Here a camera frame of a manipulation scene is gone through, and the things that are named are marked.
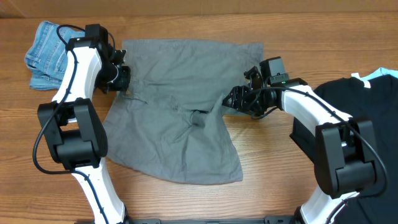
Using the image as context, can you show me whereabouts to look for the grey shorts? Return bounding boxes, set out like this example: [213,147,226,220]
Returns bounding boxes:
[104,39,264,185]

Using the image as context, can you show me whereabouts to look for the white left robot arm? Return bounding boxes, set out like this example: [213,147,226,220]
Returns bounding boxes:
[32,24,131,223]

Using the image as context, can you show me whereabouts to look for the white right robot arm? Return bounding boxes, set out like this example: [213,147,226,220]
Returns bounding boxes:
[222,78,385,223]

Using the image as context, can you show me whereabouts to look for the folded blue denim jeans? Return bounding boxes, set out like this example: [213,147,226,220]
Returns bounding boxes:
[24,21,84,90]

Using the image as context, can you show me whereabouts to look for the black t-shirt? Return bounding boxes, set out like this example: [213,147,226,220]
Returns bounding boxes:
[291,75,397,223]

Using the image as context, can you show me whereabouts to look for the light blue garment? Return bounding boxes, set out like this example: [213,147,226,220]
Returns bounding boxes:
[361,67,398,81]

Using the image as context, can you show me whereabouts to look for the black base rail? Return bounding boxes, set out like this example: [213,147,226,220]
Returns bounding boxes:
[124,215,296,224]

